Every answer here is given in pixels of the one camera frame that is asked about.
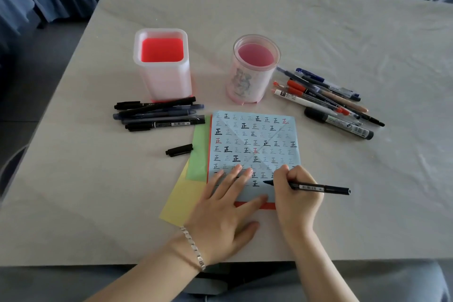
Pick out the person's left hand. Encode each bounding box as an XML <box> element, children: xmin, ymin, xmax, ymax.
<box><xmin>184</xmin><ymin>165</ymin><xmax>268</xmax><ymax>265</ymax></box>

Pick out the person's right hand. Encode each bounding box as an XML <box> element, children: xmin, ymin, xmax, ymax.
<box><xmin>273</xmin><ymin>165</ymin><xmax>325</xmax><ymax>239</ymax></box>

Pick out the thin black fineliner pen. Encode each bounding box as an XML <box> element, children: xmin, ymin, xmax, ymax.
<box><xmin>263</xmin><ymin>179</ymin><xmax>351</xmax><ymax>195</ymax></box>

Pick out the red paper sheet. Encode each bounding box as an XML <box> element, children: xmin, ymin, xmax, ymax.
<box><xmin>206</xmin><ymin>116</ymin><xmax>277</xmax><ymax>210</ymax></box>

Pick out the yellow paper sheet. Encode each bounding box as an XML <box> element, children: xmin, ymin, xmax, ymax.
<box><xmin>159</xmin><ymin>162</ymin><xmax>210</xmax><ymax>227</ymax></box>

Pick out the green paper sheet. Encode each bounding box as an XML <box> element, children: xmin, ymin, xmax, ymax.
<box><xmin>185</xmin><ymin>124</ymin><xmax>212</xmax><ymax>182</ymax></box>

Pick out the blue paper with writing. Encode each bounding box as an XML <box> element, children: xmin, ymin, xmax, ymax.
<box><xmin>207</xmin><ymin>110</ymin><xmax>302</xmax><ymax>203</ymax></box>

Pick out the black fineliner pen cap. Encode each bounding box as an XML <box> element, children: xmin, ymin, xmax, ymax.
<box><xmin>165</xmin><ymin>143</ymin><xmax>194</xmax><ymax>157</ymax></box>

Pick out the thick black grey marker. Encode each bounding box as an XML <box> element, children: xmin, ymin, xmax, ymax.
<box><xmin>305</xmin><ymin>107</ymin><xmax>375</xmax><ymax>141</ymax></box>

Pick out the black marker with barcode label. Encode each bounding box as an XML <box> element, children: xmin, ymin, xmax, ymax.
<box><xmin>125</xmin><ymin>118</ymin><xmax>206</xmax><ymax>133</ymax></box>

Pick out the pile of assorted pens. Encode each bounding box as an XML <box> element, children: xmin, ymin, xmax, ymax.
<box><xmin>271</xmin><ymin>67</ymin><xmax>386</xmax><ymax>140</ymax></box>

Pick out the long grey pen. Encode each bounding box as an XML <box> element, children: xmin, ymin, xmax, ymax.
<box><xmin>121</xmin><ymin>115</ymin><xmax>206</xmax><ymax>125</ymax></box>

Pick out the black brush pen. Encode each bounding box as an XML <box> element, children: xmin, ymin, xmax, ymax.
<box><xmin>118</xmin><ymin>96</ymin><xmax>196</xmax><ymax>117</ymax></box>

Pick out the round pink pen holder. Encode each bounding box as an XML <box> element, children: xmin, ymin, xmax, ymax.
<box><xmin>226</xmin><ymin>34</ymin><xmax>281</xmax><ymax>104</ymax></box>

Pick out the black marker pen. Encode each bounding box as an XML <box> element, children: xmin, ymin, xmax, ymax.
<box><xmin>114</xmin><ymin>100</ymin><xmax>177</xmax><ymax>110</ymax></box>

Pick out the square white red pen holder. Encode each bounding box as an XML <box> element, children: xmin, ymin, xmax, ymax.
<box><xmin>133</xmin><ymin>28</ymin><xmax>193</xmax><ymax>102</ymax></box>

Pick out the person's right forearm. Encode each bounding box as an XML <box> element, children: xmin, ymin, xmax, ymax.
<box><xmin>283</xmin><ymin>229</ymin><xmax>354</xmax><ymax>302</ymax></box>

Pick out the silver link bracelet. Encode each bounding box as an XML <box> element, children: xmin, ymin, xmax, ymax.
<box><xmin>179</xmin><ymin>226</ymin><xmax>207</xmax><ymax>271</ymax></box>

